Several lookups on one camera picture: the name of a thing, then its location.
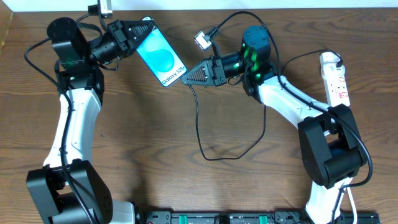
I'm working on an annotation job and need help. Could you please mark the blue Galaxy smartphone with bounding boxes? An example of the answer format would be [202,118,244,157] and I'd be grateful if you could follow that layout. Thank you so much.
[136,25,187,88]

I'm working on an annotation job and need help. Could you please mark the black USB charging cable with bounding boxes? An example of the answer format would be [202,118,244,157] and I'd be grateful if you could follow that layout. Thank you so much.
[186,49,344,162]

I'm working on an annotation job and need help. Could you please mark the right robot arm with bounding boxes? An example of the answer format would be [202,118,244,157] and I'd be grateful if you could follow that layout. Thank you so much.
[182,26,371,223]

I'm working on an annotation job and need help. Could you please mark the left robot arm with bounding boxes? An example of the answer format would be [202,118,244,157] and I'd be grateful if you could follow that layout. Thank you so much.
[26,17,155,223]

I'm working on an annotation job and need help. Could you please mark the white USB charger adapter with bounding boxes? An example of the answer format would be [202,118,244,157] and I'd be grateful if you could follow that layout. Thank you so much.
[321,63,346,80]

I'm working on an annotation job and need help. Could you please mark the white power strip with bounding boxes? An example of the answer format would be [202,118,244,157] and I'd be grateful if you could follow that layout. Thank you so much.
[320,52,350,106]

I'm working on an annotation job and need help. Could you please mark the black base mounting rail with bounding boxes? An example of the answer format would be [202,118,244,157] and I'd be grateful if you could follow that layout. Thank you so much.
[136,210,381,224]

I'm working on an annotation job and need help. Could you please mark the white power strip cord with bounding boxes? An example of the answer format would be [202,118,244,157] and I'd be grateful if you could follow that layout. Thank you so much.
[340,186,359,224]

